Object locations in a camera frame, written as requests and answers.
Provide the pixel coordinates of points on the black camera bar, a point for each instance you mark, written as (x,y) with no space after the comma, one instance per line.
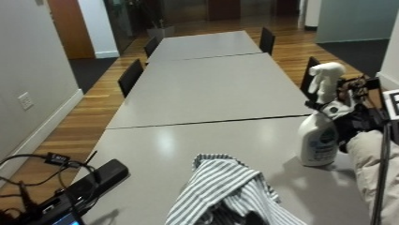
(97,178)

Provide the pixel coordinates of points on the black device with screen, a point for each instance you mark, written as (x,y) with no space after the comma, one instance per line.
(62,218)

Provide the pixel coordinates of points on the white marker cube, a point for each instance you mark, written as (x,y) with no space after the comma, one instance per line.
(392,104)

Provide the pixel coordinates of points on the black chair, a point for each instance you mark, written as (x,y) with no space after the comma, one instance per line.
(266,40)
(150,47)
(129,76)
(308,75)

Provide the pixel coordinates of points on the white spray bottle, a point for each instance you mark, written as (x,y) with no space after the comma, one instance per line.
(318,140)

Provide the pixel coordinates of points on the orange wooden door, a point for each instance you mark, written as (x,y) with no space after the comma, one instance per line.
(70,29)

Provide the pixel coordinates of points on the grey plant pot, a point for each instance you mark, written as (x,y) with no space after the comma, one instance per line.
(159,32)

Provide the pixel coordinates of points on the striped grey white cloth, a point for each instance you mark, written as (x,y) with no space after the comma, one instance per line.
(233,190)

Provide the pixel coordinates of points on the white wall socket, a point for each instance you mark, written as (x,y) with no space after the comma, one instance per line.
(25,101)

